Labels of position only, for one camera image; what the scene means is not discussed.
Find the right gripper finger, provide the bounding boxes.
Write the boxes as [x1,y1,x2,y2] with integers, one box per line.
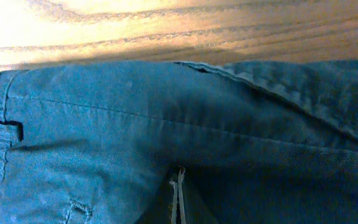
[169,180,178,224]
[178,167,186,224]

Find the navy blue shorts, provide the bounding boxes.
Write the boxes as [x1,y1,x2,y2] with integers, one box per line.
[0,60,358,223]

